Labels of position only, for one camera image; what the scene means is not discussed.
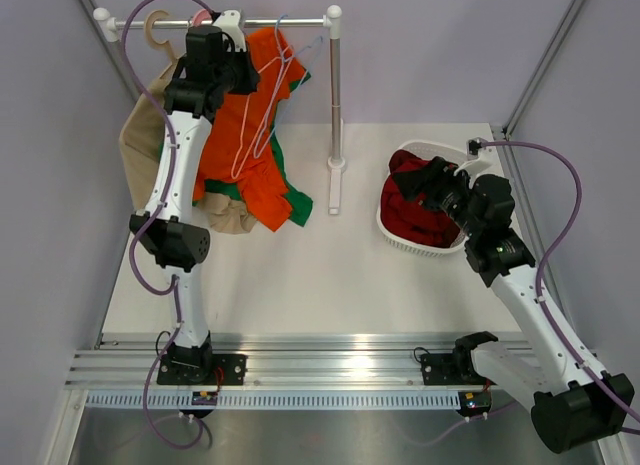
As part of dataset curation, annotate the orange t shirt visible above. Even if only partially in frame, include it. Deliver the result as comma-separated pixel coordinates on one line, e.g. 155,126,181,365
192,27,309,232

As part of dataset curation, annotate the white slotted cable duct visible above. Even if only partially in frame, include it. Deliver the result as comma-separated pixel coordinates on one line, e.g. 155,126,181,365
85,389,462,411

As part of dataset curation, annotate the white plastic laundry basket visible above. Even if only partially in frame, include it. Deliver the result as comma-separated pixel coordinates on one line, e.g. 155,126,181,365
376,140,466,257

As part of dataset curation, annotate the green t shirt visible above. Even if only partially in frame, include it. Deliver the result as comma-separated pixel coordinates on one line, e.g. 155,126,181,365
157,67,315,229

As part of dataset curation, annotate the beige t shirt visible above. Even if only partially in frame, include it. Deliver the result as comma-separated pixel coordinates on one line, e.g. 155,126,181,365
118,59,261,235

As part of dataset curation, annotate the beige wooden hanger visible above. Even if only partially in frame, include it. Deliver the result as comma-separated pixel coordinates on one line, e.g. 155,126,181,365
143,9,185,65

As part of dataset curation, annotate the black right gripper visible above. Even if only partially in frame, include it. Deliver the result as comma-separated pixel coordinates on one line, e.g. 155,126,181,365
391,157,482,240

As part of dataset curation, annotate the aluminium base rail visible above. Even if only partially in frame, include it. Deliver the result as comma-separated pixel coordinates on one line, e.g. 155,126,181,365
63,332,609,389

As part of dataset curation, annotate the dark red t shirt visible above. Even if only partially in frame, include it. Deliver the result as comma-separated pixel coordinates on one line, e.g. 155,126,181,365
380,149,460,248

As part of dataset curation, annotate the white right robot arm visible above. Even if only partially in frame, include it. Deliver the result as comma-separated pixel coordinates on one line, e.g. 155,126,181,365
391,157,635,453

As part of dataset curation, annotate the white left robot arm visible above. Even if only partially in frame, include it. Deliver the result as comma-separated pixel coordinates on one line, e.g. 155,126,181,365
129,23,259,385

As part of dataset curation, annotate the white metal clothes rack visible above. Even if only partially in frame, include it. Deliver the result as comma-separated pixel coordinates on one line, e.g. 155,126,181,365
93,5,346,216

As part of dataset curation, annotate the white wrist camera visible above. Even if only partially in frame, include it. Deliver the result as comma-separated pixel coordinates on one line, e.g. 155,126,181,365
454,137,492,178
212,9,248,52

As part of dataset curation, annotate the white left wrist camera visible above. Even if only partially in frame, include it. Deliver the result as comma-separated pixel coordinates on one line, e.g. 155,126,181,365
212,9,248,52

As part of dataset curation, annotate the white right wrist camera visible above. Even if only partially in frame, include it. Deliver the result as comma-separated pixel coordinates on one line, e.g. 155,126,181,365
454,137,492,178

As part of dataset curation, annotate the pink plastic hanger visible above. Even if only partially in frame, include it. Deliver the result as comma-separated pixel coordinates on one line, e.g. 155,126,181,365
230,51,297,180
191,9,215,26

